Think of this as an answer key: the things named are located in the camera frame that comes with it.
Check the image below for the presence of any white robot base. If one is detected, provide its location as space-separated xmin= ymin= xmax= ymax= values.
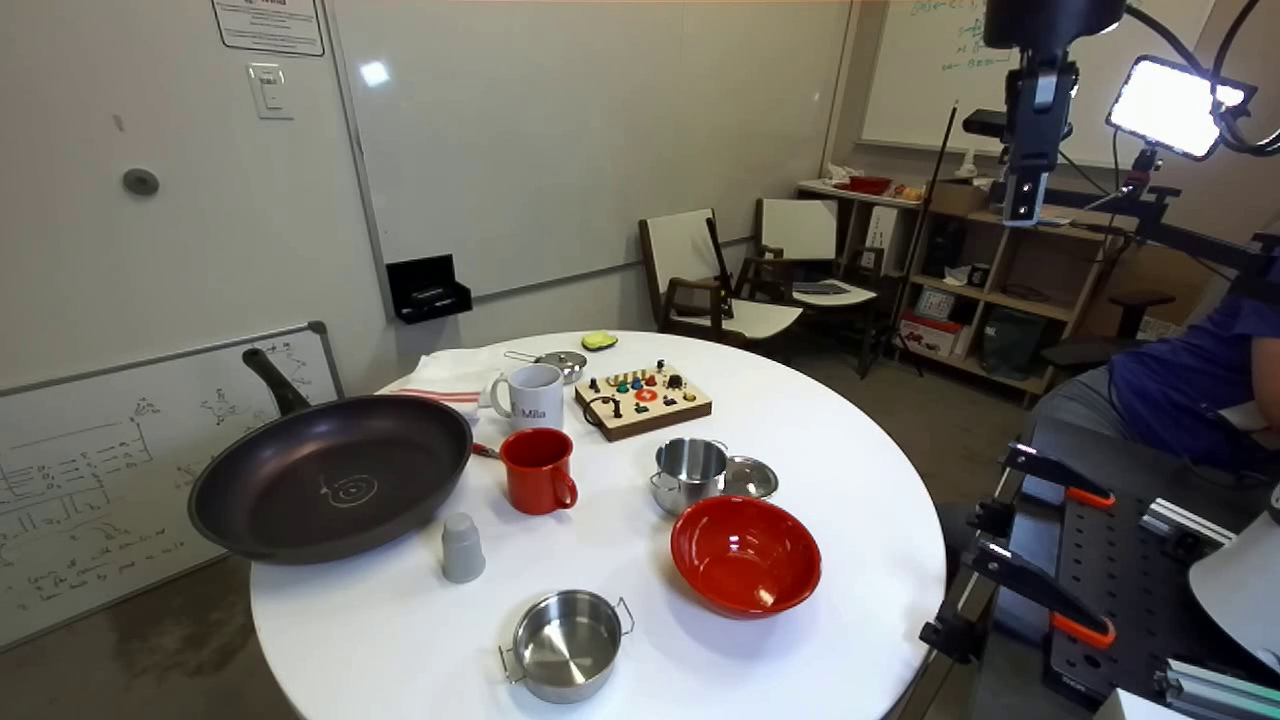
xmin=1188 ymin=490 xmax=1280 ymax=671

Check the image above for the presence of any yellow sponge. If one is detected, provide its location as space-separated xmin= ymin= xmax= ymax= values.
xmin=581 ymin=331 xmax=617 ymax=352

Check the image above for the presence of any small steel lid dish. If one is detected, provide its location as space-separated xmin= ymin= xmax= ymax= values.
xmin=533 ymin=352 xmax=587 ymax=383

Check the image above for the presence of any left wooden chair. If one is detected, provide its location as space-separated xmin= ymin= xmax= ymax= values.
xmin=639 ymin=210 xmax=799 ymax=352

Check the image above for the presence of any wooden chair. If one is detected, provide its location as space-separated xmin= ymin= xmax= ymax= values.
xmin=746 ymin=197 xmax=881 ymax=371
xmin=639 ymin=210 xmax=799 ymax=352

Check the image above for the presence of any steel cup pot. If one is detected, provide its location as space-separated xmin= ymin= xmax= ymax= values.
xmin=654 ymin=436 xmax=729 ymax=516

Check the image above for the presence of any red enamel mug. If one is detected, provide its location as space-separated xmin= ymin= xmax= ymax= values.
xmin=501 ymin=427 xmax=578 ymax=516

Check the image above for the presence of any steel pot lid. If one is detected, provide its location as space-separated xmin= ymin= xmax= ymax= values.
xmin=725 ymin=458 xmax=782 ymax=500

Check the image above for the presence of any white cloth towel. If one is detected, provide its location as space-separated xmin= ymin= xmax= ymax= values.
xmin=383 ymin=347 xmax=526 ymax=416

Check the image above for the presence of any red bowl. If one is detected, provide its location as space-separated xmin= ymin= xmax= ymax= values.
xmin=667 ymin=495 xmax=826 ymax=619

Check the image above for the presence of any right wooden chair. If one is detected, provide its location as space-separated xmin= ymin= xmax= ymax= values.
xmin=746 ymin=197 xmax=881 ymax=371

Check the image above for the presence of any small grey salt shaker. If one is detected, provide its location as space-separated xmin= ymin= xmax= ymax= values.
xmin=442 ymin=512 xmax=485 ymax=585

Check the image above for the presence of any black frying pan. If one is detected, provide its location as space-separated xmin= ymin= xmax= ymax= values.
xmin=189 ymin=347 xmax=472 ymax=566

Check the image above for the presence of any wooden shelf unit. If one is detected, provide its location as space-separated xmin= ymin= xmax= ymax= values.
xmin=799 ymin=182 xmax=1133 ymax=398

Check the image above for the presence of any black clamp orange tip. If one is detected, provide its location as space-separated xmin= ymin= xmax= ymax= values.
xmin=915 ymin=538 xmax=1121 ymax=668
xmin=974 ymin=442 xmax=1117 ymax=538

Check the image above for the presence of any black optical breadboard cart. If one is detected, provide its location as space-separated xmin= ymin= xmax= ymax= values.
xmin=991 ymin=458 xmax=1280 ymax=720

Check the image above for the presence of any person in blue shirt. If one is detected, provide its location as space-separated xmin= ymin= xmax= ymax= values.
xmin=1032 ymin=246 xmax=1280 ymax=475

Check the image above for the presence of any leaning whiteboard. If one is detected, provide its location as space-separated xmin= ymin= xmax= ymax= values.
xmin=0 ymin=320 xmax=340 ymax=644

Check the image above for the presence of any studio light panel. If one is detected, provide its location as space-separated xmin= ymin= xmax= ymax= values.
xmin=1103 ymin=55 xmax=1256 ymax=161

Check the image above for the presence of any wooden switch button board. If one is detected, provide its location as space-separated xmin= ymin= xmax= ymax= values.
xmin=574 ymin=359 xmax=713 ymax=442

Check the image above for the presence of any black wall tray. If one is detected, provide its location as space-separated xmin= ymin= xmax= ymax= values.
xmin=388 ymin=257 xmax=472 ymax=323

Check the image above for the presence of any small steel pot with handles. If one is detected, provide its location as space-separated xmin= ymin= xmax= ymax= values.
xmin=498 ymin=590 xmax=635 ymax=704

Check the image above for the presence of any camera on tripod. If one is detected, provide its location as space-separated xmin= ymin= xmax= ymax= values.
xmin=964 ymin=0 xmax=1125 ymax=227

